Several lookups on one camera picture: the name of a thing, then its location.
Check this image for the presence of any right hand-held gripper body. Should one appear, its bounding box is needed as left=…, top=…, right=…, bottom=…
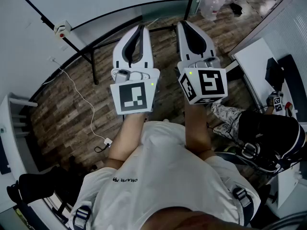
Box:
left=177, top=56, right=228, bottom=105

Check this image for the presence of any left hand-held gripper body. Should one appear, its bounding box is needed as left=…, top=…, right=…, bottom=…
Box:
left=110, top=67, right=161, bottom=116

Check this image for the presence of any person's left forearm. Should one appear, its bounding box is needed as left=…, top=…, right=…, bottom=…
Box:
left=105, top=113, right=147, bottom=170

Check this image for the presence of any person's right forearm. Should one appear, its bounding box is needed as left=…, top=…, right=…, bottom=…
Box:
left=183, top=102, right=216, bottom=162

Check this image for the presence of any black whiteboard stand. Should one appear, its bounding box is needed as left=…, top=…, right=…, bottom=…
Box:
left=62, top=24, right=179, bottom=85

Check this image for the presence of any clear red-capped water bottle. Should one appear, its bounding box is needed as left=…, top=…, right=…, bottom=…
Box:
left=201, top=0, right=224, bottom=21

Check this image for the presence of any white desk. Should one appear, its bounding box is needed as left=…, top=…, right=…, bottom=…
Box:
left=230, top=37, right=307, bottom=219

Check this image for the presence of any black bag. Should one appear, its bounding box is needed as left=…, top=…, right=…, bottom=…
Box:
left=229, top=2, right=243, bottom=15

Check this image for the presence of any black box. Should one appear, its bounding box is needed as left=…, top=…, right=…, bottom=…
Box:
left=265, top=57, right=285, bottom=91

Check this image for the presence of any black desk mat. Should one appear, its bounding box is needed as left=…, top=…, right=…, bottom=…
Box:
left=278, top=54, right=304, bottom=123

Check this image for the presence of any person's white t-shirt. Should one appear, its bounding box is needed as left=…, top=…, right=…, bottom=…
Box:
left=69, top=121, right=262, bottom=230

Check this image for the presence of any white shelf unit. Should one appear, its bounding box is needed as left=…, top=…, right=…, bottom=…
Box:
left=0, top=92, right=39, bottom=213

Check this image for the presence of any black chair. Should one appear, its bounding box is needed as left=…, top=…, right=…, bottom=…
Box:
left=7, top=165, right=82, bottom=215

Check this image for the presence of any dark blue panel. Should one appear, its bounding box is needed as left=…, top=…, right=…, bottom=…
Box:
left=0, top=133, right=12, bottom=174

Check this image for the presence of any thin white cable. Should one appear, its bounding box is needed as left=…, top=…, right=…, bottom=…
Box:
left=39, top=56, right=107, bottom=141

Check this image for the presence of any white switch box red button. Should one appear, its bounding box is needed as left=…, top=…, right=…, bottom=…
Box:
left=54, top=20, right=72, bottom=39

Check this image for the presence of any grey harness strap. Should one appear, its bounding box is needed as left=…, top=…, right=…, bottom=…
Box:
left=71, top=205, right=93, bottom=230
left=226, top=184, right=255, bottom=225

